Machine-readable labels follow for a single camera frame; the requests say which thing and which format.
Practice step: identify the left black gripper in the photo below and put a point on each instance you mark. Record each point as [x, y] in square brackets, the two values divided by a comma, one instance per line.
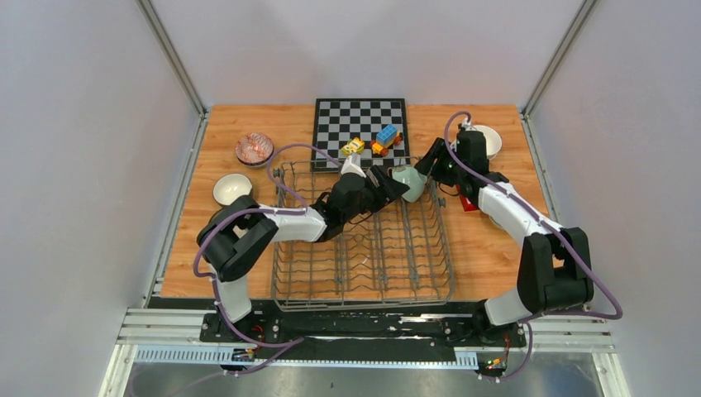
[388, 188]

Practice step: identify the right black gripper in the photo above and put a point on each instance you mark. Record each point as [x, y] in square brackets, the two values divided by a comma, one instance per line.
[436, 152]

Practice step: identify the mint green bowl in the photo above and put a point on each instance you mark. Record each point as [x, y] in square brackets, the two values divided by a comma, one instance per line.
[416, 182]

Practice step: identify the beige bowl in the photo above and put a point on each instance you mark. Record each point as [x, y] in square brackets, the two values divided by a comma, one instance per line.
[494, 142]

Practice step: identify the blue zigzag bowl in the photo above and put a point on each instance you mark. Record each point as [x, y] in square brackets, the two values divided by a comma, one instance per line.
[254, 147]

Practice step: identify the teal white dotted bowl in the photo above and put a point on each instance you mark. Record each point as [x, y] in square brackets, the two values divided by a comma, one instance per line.
[230, 187]

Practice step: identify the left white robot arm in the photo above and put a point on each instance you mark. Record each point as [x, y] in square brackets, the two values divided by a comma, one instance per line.
[237, 236]

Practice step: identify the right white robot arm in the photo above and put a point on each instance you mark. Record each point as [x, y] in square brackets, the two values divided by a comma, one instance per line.
[554, 259]

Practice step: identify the blue orange toy truck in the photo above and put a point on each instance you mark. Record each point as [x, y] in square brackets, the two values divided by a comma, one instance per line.
[387, 137]

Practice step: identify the yellow toy car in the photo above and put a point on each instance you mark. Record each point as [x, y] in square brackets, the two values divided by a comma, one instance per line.
[353, 146]

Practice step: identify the red toy block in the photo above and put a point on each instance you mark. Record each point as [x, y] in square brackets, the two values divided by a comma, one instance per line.
[466, 204]

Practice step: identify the black white checkerboard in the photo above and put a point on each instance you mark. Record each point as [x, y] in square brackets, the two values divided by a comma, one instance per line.
[339, 120]

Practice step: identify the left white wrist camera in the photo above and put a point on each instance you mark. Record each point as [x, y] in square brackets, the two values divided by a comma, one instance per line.
[351, 166]

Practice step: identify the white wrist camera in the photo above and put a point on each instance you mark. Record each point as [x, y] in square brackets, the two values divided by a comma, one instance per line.
[467, 127]
[351, 166]

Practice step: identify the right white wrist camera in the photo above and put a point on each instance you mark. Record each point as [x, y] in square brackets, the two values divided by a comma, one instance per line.
[467, 127]

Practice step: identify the grey wire dish rack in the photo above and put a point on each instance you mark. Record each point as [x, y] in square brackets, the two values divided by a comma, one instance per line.
[397, 257]

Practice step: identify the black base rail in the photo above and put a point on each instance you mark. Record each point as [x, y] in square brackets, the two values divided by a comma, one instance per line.
[409, 334]

